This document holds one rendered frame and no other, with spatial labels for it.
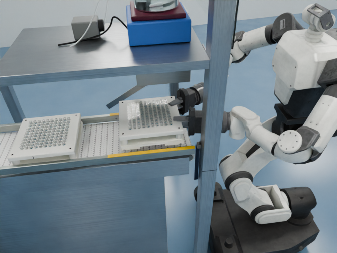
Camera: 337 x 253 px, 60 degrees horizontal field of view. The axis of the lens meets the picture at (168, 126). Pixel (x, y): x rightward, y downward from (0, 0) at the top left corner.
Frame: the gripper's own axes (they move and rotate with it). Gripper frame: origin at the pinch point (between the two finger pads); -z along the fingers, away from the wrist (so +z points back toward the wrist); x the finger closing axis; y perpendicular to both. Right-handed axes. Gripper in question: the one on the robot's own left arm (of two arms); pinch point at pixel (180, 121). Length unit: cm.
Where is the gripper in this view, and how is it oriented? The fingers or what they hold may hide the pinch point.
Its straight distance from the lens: 116.4
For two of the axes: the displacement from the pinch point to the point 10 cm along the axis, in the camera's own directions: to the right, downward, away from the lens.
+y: 0.1, -6.2, 7.8
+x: 0.0, 7.8, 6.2
